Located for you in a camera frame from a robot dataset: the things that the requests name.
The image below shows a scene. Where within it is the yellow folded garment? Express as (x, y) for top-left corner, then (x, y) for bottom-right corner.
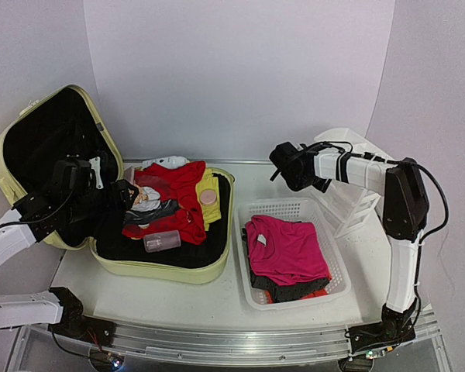
(195, 168), (222, 231)

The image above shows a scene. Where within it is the magenta garment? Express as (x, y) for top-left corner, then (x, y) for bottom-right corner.
(245, 215), (332, 287)

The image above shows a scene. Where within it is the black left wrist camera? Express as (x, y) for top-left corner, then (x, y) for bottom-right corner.
(50, 157), (96, 197)

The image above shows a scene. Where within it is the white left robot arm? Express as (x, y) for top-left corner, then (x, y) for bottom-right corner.
(0, 181), (139, 339)

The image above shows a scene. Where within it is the pale green hard-shell suitcase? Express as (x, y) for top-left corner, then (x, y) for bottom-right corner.
(0, 85), (233, 284)

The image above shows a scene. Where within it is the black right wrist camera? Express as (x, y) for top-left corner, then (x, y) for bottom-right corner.
(269, 142), (307, 172)

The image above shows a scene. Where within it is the white perforated plastic basket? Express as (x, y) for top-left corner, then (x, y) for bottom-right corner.
(233, 198), (351, 311)

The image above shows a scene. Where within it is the white printed garment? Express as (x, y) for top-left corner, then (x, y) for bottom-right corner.
(123, 186), (180, 229)

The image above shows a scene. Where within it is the orange garment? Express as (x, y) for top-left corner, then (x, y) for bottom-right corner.
(263, 289), (328, 304)

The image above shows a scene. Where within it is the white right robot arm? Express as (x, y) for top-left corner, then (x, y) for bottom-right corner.
(269, 142), (450, 343)

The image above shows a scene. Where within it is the pink round container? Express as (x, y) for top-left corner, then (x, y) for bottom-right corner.
(199, 189), (219, 206)

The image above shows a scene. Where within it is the white plastic drawer organizer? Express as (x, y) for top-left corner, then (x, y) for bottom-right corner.
(312, 128), (389, 239)

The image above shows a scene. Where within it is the clear pink plastic bottle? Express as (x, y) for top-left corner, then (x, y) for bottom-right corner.
(143, 230), (181, 253)

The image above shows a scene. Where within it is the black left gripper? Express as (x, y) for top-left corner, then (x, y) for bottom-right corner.
(63, 178), (137, 225)

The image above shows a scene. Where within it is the black garment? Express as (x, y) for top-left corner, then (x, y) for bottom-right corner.
(242, 226), (332, 303)

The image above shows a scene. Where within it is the red folded garment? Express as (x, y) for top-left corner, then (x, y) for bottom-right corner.
(122, 160), (206, 245)

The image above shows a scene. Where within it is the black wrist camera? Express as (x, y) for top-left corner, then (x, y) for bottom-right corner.
(50, 157), (96, 197)
(269, 142), (307, 172)

